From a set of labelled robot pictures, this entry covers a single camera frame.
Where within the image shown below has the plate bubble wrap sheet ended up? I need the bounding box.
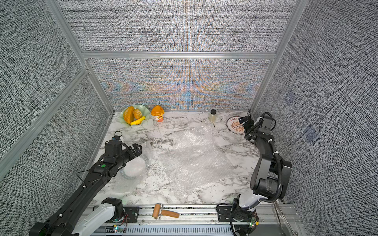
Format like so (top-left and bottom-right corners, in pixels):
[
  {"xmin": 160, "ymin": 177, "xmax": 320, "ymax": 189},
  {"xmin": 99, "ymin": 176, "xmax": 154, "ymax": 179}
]
[{"xmin": 152, "ymin": 119, "xmax": 215, "ymax": 151}]

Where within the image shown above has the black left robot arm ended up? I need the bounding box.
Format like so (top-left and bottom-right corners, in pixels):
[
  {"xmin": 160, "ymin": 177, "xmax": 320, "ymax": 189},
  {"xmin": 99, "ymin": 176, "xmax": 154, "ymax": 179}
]
[{"xmin": 29, "ymin": 139, "xmax": 142, "ymax": 236}]

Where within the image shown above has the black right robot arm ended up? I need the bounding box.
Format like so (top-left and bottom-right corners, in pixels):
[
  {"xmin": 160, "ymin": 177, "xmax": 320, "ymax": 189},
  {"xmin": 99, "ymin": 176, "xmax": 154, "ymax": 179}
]
[{"xmin": 232, "ymin": 112, "xmax": 292, "ymax": 221}]

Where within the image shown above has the yellow banana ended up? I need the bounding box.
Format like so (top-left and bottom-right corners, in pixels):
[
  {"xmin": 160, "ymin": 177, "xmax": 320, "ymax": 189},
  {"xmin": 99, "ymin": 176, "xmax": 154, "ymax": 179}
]
[{"xmin": 130, "ymin": 116, "xmax": 146, "ymax": 126}]

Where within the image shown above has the small bottle with black cap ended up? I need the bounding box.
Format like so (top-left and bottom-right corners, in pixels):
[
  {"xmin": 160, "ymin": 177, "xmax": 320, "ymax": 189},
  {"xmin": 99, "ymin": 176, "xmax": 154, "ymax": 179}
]
[{"xmin": 209, "ymin": 109, "xmax": 217, "ymax": 123}]

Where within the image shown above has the small brown croissant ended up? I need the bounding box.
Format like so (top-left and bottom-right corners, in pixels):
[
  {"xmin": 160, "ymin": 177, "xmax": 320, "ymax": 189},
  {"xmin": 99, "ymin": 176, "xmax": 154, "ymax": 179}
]
[{"xmin": 133, "ymin": 109, "xmax": 143, "ymax": 120}]

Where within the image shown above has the large orange bread loaf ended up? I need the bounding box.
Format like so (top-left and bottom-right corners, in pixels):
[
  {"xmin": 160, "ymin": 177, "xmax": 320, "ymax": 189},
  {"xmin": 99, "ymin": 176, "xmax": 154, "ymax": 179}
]
[{"xmin": 123, "ymin": 106, "xmax": 134, "ymax": 124}]

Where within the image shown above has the green leaf-shaped bowl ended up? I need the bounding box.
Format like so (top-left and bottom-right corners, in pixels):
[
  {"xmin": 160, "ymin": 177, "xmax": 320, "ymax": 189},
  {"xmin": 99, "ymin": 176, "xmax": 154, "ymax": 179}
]
[{"xmin": 119, "ymin": 105, "xmax": 150, "ymax": 126}]

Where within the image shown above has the orange lidded snack cup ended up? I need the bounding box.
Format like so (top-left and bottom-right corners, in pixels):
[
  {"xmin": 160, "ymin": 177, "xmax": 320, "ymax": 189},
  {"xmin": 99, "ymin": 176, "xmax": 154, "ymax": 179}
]
[{"xmin": 151, "ymin": 105, "xmax": 164, "ymax": 123}]

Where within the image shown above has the wooden roller tool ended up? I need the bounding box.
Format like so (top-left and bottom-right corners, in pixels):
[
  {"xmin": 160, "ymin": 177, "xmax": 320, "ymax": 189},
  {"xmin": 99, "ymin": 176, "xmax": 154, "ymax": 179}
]
[{"xmin": 152, "ymin": 204, "xmax": 180, "ymax": 219}]

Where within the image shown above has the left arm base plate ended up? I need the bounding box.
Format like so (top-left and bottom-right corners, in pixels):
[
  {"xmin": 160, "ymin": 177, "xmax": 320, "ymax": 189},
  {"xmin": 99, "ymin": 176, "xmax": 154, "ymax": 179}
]
[{"xmin": 119, "ymin": 206, "xmax": 140, "ymax": 224}]

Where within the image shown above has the aluminium front rail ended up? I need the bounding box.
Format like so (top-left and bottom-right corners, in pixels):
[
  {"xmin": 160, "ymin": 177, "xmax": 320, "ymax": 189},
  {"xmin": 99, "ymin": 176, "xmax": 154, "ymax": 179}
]
[{"xmin": 51, "ymin": 203, "xmax": 305, "ymax": 236}]

